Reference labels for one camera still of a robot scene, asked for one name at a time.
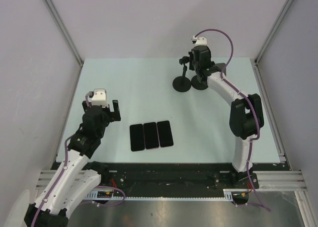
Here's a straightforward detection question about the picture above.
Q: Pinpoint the black tripod phone stand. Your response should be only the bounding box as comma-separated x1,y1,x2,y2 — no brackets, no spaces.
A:
191,76,208,90

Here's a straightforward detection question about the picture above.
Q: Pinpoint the pink phone black screen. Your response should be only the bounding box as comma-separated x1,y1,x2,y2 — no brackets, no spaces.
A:
143,122,159,150

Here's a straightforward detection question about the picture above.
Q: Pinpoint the white phone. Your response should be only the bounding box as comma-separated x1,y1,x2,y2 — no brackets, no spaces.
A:
157,121,174,148

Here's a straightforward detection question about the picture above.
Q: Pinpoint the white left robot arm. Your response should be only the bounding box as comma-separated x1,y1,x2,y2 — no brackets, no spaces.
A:
24,100,121,227

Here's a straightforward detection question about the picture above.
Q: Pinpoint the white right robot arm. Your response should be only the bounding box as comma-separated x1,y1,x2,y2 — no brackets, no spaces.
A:
189,45,264,188

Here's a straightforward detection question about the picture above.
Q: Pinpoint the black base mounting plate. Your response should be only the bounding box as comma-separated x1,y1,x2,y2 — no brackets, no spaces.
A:
51,162,290,197

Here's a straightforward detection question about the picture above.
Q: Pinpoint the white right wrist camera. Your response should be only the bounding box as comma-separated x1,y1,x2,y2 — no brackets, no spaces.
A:
191,36,207,47

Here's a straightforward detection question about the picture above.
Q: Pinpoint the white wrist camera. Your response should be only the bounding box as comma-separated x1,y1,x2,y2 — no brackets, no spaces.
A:
191,36,207,47
91,88,109,108

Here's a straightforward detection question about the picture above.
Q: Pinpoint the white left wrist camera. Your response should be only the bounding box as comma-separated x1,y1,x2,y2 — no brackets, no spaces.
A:
91,88,109,108

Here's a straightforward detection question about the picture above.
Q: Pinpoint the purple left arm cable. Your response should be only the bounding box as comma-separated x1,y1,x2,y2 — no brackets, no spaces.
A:
29,92,126,227

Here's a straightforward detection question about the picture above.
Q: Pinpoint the white corner frame post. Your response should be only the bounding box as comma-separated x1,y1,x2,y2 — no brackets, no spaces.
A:
253,0,303,65

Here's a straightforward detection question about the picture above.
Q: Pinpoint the white slotted cable duct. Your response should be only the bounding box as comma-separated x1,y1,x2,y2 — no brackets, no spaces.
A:
79,189,236,202

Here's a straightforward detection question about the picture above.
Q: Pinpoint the left aluminium frame post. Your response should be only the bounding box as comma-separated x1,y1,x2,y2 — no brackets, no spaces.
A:
43,0,83,68

